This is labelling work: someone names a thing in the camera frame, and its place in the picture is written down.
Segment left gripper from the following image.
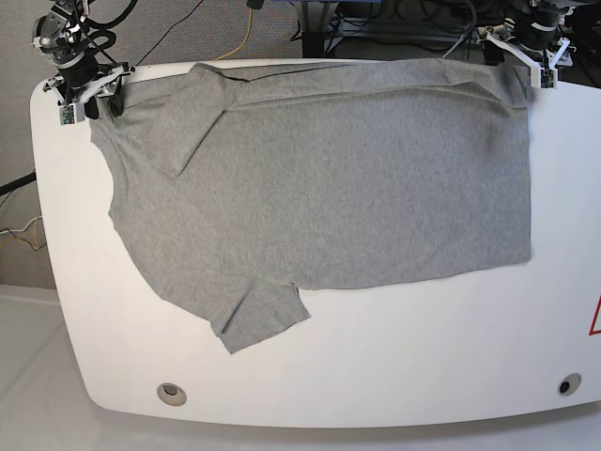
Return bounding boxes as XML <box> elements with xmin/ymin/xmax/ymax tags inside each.
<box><xmin>477</xmin><ymin>18</ymin><xmax>562</xmax><ymax>66</ymax></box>

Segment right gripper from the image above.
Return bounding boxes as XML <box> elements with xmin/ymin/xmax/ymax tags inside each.
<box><xmin>42</xmin><ymin>55</ymin><xmax>135</xmax><ymax>120</ymax></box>

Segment grey T-shirt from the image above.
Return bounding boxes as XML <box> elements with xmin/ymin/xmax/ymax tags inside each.
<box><xmin>90</xmin><ymin>58</ymin><xmax>532</xmax><ymax>353</ymax></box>

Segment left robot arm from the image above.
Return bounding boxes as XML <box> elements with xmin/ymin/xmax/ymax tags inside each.
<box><xmin>462</xmin><ymin>1</ymin><xmax>574</xmax><ymax>69</ymax></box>

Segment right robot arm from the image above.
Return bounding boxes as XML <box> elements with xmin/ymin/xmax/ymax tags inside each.
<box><xmin>32</xmin><ymin>1</ymin><xmax>137</xmax><ymax>125</ymax></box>

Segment red triangle sticker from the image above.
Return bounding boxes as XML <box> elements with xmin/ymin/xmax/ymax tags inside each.
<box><xmin>589</xmin><ymin>298</ymin><xmax>601</xmax><ymax>336</ymax></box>

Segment grey table grommet hole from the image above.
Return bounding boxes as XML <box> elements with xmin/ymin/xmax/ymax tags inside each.
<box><xmin>157</xmin><ymin>383</ymin><xmax>187</xmax><ymax>407</ymax></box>

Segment white cable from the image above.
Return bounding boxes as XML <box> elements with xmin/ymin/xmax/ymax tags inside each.
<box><xmin>436</xmin><ymin>23</ymin><xmax>472</xmax><ymax>60</ymax></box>

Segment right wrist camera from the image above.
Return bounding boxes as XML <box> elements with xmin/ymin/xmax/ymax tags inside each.
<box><xmin>58</xmin><ymin>102</ymin><xmax>85</xmax><ymax>126</ymax></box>

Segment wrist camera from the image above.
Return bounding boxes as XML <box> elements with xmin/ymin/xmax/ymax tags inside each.
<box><xmin>530</xmin><ymin>67</ymin><xmax>558</xmax><ymax>89</ymax></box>
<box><xmin>58</xmin><ymin>102</ymin><xmax>85</xmax><ymax>126</ymax></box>

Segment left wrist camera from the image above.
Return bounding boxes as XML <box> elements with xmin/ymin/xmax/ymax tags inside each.
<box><xmin>530</xmin><ymin>67</ymin><xmax>558</xmax><ymax>89</ymax></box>

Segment white and yellow floor cables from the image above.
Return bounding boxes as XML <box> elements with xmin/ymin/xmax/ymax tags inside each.
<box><xmin>0</xmin><ymin>215</ymin><xmax>46</xmax><ymax>253</ymax></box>

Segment aluminium frame rail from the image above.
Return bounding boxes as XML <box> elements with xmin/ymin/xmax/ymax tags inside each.
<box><xmin>323</xmin><ymin>21</ymin><xmax>562</xmax><ymax>79</ymax></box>

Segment yellow cable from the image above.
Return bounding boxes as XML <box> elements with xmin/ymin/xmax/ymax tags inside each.
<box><xmin>214</xmin><ymin>8</ymin><xmax>254</xmax><ymax>62</ymax></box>

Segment black table leg post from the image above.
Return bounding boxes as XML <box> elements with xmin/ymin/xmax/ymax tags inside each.
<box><xmin>301</xmin><ymin>30</ymin><xmax>326</xmax><ymax>58</ymax></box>

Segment black table mount hole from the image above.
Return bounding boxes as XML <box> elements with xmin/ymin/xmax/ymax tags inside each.
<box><xmin>558</xmin><ymin>373</ymin><xmax>582</xmax><ymax>397</ymax></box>

